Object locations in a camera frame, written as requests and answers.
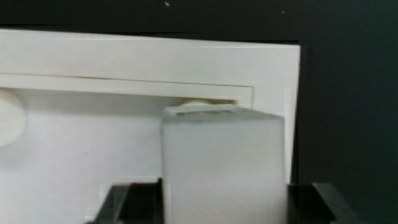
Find white leg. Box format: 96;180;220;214
162;104;288;224

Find white square tabletop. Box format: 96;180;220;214
0;74;252;224

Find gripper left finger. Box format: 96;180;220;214
87;179;163;224

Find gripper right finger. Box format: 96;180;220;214
288;183;362;224

